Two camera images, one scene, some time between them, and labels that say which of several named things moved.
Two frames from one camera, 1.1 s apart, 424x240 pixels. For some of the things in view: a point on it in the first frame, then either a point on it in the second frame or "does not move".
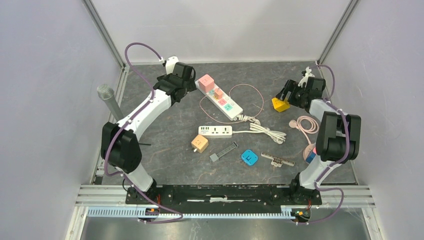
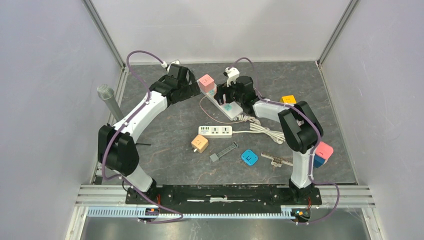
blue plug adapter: (249, 157) does not move
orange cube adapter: (199, 143) does not move
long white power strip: (226, 104) does not move
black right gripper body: (297, 93) to (231, 94)
